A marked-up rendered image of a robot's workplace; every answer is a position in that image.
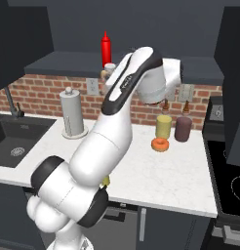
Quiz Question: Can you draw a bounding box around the white shaker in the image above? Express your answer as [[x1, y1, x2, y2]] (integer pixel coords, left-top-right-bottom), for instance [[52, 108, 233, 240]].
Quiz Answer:
[[100, 62, 117, 81]]

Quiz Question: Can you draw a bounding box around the yellow condiment bottle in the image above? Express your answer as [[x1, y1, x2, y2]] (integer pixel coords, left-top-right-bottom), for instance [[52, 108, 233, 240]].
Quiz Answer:
[[99, 174, 111, 189]]

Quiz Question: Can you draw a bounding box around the red ketchup bottle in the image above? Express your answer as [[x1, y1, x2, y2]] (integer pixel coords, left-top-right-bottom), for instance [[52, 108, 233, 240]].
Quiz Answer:
[[100, 30, 112, 68]]

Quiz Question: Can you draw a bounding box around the dark open cabinet door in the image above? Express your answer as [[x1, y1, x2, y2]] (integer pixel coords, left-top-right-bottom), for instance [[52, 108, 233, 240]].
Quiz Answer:
[[214, 5, 240, 167], [0, 0, 55, 94]]

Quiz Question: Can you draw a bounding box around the orange donut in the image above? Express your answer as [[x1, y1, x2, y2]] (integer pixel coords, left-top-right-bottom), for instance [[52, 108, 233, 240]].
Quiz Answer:
[[150, 137, 171, 153]]

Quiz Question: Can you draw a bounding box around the grey paper towel roll holder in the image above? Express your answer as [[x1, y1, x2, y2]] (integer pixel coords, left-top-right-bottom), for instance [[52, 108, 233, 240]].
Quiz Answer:
[[59, 86, 90, 141]]

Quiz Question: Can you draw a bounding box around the maroon canister with brown nozzle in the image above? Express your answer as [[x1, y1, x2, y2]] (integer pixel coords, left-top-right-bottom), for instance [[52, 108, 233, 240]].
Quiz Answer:
[[174, 100, 193, 144]]

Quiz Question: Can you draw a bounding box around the black sink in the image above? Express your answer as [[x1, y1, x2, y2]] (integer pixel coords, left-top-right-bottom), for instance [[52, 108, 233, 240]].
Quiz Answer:
[[0, 113, 58, 170]]

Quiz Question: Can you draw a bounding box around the dark tap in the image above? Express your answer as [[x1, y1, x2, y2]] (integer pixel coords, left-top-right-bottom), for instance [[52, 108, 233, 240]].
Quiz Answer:
[[3, 85, 25, 119]]

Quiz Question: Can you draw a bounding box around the dark lower cupboard door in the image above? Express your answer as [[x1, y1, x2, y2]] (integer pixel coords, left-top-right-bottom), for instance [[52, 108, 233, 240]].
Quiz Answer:
[[136, 205, 215, 250]]

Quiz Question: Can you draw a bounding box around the black stove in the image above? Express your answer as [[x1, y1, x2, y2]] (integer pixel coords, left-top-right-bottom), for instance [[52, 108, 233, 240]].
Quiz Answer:
[[202, 95, 240, 250]]

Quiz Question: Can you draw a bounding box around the dark lower cupboard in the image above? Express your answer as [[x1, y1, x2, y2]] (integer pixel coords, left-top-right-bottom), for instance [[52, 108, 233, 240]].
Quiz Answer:
[[0, 181, 48, 250]]

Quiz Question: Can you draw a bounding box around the grey wall outlet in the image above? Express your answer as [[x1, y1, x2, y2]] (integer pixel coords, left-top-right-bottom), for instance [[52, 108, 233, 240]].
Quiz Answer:
[[178, 83, 195, 104], [85, 77, 100, 97]]

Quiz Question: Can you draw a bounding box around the black dishwasher handle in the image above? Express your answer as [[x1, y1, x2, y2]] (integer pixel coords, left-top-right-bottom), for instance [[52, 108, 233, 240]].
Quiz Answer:
[[102, 210, 127, 223]]

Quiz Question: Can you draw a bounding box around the dark wall cabinet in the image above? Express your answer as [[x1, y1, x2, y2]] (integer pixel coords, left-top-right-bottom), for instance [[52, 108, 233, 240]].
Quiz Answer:
[[23, 0, 240, 87]]

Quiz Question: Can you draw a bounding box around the grey cupboard handle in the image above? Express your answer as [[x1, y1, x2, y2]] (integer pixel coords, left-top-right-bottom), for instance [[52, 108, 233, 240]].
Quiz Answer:
[[139, 207, 147, 243]]

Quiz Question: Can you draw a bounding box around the grey oven handle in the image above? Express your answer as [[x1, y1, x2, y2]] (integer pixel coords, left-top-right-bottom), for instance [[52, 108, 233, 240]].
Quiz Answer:
[[211, 224, 240, 247]]

